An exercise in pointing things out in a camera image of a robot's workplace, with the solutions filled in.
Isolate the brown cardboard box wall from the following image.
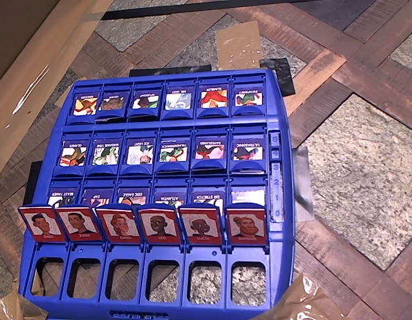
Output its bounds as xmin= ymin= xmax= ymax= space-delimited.
xmin=0 ymin=0 xmax=114 ymax=183

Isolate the black tape piece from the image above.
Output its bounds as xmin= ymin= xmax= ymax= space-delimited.
xmin=22 ymin=161 xmax=43 ymax=206
xmin=129 ymin=65 xmax=213 ymax=78
xmin=259 ymin=58 xmax=296 ymax=97

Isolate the small beige tape piece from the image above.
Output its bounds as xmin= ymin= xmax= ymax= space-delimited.
xmin=54 ymin=77 xmax=87 ymax=108

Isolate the crumpled tan packing tape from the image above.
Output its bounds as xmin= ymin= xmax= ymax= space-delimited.
xmin=252 ymin=273 xmax=347 ymax=320
xmin=0 ymin=283 xmax=49 ymax=320

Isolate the blue plastic guessing game board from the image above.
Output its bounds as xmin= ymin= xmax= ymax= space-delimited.
xmin=18 ymin=69 xmax=297 ymax=320

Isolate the dark glossy tape piece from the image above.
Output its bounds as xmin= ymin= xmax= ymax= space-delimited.
xmin=291 ymin=145 xmax=315 ymax=223

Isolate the flat brown tape patch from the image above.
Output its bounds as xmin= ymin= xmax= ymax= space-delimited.
xmin=215 ymin=20 xmax=263 ymax=71

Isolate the long black tape strip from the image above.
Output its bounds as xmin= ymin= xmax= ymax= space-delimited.
xmin=101 ymin=0 xmax=327 ymax=21

